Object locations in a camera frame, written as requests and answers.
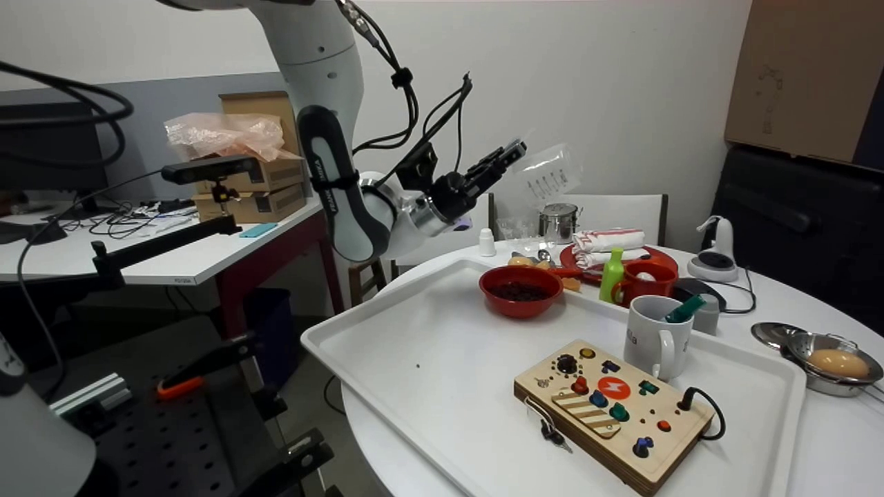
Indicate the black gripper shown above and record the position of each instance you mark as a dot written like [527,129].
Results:
[454,194]

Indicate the clear plastic measuring jar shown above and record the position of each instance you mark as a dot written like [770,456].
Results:
[548,176]

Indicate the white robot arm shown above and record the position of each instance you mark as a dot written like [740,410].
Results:
[317,53]

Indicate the red bowl with beans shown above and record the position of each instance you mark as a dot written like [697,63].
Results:
[519,292]

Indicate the small steel pot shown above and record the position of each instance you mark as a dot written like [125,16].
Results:
[560,223]

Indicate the red plate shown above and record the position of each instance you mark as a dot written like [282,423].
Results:
[592,272]

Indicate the right white chair back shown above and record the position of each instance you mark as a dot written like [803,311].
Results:
[619,214]

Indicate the green plastic bottle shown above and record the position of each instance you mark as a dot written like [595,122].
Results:
[612,274]

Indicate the white plastic tray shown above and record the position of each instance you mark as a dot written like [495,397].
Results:
[437,366]

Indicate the white Mila mug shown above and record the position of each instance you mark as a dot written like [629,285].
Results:
[657,343]

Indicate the cardboard box on desk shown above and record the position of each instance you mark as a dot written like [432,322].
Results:
[273,190]

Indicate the large cardboard box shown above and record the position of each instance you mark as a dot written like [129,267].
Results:
[811,81]

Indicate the black cabinet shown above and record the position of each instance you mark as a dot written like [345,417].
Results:
[811,224]

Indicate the pink plastic bag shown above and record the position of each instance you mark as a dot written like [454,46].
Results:
[224,136]

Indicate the metal strainer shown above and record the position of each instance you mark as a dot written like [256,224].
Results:
[836,366]

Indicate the white desk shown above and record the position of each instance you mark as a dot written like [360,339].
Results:
[164,254]

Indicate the black monitor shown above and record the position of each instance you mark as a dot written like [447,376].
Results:
[50,147]

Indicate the black side camera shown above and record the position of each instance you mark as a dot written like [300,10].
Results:
[211,169]

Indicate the wooden switch busy board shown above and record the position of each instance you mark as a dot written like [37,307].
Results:
[625,417]

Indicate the orange handled clamp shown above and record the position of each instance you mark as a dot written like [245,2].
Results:
[194,375]

